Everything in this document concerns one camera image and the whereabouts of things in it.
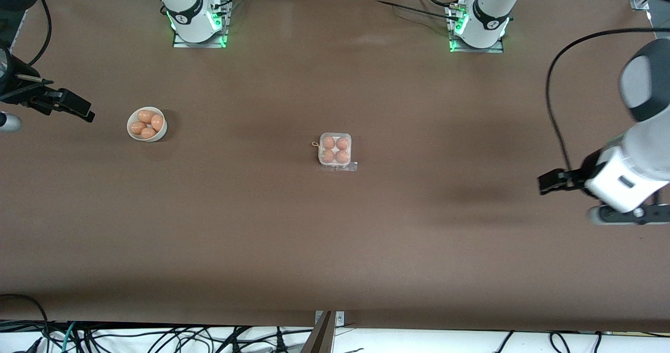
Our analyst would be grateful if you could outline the clear plastic egg box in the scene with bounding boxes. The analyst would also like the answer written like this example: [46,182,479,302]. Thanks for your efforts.
[317,131,353,167]

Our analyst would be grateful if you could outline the white round bowl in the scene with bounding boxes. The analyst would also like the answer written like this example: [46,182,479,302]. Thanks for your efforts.
[127,106,168,143]

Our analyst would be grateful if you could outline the large table cover mat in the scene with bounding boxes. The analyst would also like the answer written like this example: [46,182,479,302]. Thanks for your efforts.
[0,0,670,334]

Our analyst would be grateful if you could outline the dark support beam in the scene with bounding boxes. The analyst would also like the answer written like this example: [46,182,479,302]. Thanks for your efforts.
[300,311,336,353]

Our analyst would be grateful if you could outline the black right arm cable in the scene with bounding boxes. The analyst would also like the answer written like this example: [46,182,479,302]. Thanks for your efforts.
[25,0,53,67]

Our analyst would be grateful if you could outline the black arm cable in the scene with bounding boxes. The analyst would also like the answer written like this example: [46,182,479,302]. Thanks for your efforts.
[544,26,670,174]
[25,0,53,67]

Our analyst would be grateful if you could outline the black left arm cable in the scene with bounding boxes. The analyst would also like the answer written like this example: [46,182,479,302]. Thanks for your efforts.
[544,26,670,174]

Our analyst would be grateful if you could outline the teal cable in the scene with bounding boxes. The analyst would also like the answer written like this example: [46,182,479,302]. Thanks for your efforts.
[61,321,79,353]

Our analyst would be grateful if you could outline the silver table edge bracket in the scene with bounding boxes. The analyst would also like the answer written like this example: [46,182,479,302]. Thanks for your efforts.
[314,311,345,327]

